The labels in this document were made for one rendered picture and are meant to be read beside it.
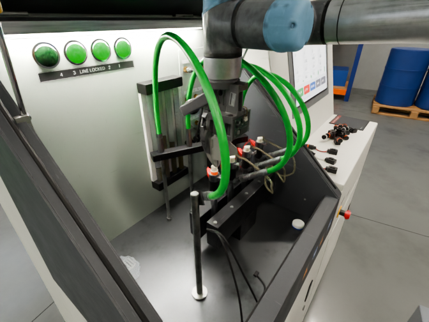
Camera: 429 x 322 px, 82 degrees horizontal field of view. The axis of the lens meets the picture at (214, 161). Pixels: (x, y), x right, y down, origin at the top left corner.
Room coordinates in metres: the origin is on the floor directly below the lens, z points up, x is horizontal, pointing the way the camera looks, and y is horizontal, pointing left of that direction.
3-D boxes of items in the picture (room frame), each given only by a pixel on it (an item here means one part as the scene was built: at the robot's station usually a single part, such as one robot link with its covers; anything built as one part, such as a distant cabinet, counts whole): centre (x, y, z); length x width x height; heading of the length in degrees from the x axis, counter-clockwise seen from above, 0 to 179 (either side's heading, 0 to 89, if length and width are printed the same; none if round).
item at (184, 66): (0.89, 0.06, 1.20); 0.13 x 0.03 x 0.31; 142
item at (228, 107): (0.52, -0.02, 1.28); 0.09 x 0.08 x 0.12; 52
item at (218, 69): (0.52, -0.02, 1.36); 0.08 x 0.08 x 0.05
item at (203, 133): (0.52, 0.01, 1.22); 0.05 x 0.02 x 0.09; 142
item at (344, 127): (1.03, -0.56, 1.01); 0.23 x 0.11 x 0.06; 142
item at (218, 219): (0.63, -0.07, 0.91); 0.34 x 0.10 x 0.15; 142
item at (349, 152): (1.00, -0.54, 0.96); 0.70 x 0.22 x 0.03; 142
